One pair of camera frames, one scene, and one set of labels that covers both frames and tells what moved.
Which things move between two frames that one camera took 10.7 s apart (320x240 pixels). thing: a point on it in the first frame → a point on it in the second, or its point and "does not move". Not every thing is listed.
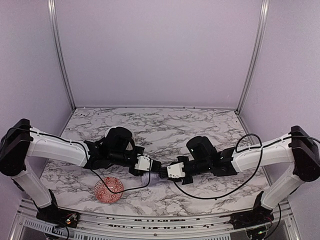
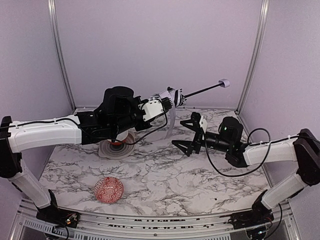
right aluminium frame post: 263,13 does not move
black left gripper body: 154,164 → 171,100
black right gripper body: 183,159 → 197,136
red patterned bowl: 102,193 does not move
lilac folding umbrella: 156,180 → 178,98
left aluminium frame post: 52,6 does not move
